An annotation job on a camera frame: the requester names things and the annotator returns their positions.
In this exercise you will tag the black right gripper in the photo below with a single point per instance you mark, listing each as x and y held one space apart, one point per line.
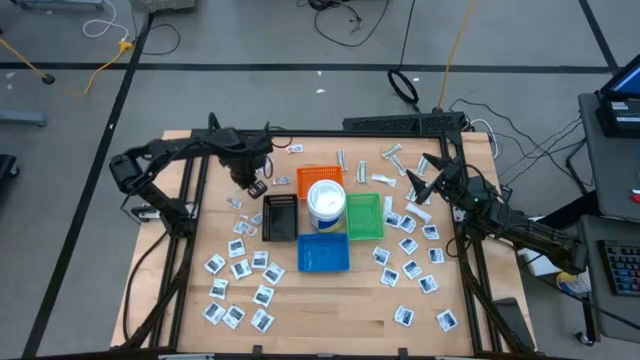
450 182

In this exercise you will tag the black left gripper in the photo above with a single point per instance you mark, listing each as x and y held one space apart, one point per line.
247 167

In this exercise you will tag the blue yellow wipes canister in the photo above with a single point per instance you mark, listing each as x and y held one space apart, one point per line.
326 200

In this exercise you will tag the green plastic basket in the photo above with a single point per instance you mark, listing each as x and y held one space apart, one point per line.
365 220

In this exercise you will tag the blue plastic basket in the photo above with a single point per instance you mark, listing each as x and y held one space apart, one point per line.
324 252

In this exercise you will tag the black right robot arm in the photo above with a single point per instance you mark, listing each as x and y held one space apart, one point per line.
530 232

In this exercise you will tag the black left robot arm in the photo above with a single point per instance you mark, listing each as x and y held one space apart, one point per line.
165 146

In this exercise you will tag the black plastic basket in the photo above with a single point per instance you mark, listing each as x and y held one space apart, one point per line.
280 220

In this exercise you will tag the black perforated long box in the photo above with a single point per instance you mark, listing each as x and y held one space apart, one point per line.
400 122

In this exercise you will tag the orange plastic basket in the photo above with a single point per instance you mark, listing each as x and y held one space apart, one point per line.
320 175

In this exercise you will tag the white box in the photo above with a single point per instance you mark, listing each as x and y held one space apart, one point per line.
537 265

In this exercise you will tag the black desk base bar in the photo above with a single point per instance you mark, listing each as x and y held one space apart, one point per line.
575 207

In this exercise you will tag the black table clamp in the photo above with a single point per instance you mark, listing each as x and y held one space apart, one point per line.
257 350
402 351

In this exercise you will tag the black flat foot plate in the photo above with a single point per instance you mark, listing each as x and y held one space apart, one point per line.
510 320

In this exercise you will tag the grey desk surface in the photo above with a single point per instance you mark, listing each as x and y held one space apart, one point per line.
607 170
592 300

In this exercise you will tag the white yellow canister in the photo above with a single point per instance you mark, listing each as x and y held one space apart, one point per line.
572 284

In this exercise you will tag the black labelled device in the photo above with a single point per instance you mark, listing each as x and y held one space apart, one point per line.
620 125

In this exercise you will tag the red object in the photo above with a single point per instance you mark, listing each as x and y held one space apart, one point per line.
636 196

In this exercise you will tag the grey floor box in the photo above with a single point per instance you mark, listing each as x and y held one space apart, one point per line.
160 4

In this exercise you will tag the black keyboard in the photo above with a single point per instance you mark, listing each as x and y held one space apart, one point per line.
622 267

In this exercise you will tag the black laptop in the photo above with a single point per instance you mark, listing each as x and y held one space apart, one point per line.
627 80

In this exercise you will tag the black caster wheel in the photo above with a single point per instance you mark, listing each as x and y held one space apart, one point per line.
584 337

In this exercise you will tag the black floor puck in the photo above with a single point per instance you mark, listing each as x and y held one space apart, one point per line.
48 79

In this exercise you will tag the grey metal bar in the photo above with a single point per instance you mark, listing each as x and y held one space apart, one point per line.
22 118

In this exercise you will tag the grey metal mount bracket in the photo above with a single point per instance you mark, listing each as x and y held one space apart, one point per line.
145 212
459 214

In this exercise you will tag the grey blue floor rail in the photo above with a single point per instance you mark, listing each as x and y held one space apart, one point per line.
55 4

